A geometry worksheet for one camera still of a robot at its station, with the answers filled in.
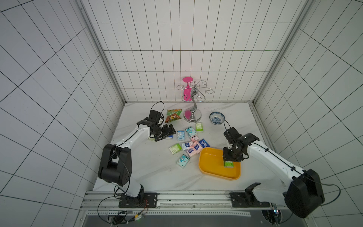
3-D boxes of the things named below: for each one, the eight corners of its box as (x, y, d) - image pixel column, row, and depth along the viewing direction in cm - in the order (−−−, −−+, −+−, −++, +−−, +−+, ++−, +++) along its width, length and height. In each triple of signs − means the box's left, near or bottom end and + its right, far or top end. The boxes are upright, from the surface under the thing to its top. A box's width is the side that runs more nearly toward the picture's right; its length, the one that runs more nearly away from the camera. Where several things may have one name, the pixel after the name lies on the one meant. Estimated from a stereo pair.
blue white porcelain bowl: (209, 125, 106) (210, 121, 103) (208, 115, 112) (209, 111, 109) (224, 125, 106) (226, 121, 103) (222, 115, 112) (223, 111, 109)
